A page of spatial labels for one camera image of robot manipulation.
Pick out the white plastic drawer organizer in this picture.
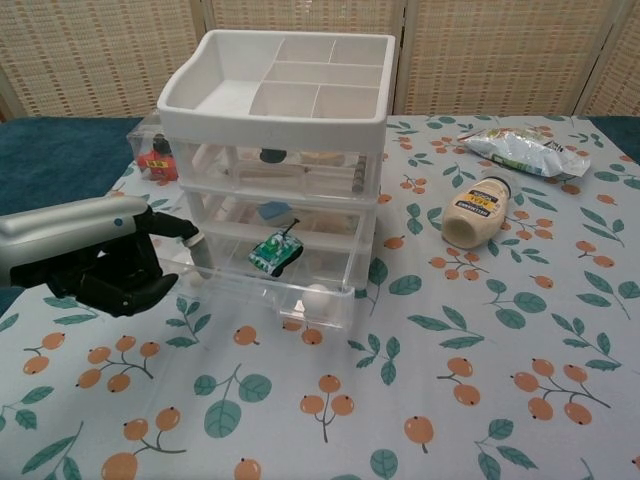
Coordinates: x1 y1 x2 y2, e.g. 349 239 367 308
156 28 397 301

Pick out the clear box of red toys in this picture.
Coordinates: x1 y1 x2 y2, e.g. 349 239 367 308
127 117 181 186

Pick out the mayonnaise squeeze bottle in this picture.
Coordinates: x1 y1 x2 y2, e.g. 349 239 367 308
442 169 514 250

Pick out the bamboo folding screen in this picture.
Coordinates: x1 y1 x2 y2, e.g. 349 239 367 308
0 0 640 121

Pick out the green toy tank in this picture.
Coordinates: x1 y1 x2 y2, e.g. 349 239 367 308
248 218 305 277

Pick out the silver snack bag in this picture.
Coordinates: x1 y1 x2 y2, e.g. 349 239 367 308
457 126 592 182

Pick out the floral patterned tablecloth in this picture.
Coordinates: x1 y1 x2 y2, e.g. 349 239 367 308
0 114 640 480

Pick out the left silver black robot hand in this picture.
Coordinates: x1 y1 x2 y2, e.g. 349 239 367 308
0 196 214 319

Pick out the translucent white plastic drawer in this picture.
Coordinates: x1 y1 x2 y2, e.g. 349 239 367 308
172 139 374 197

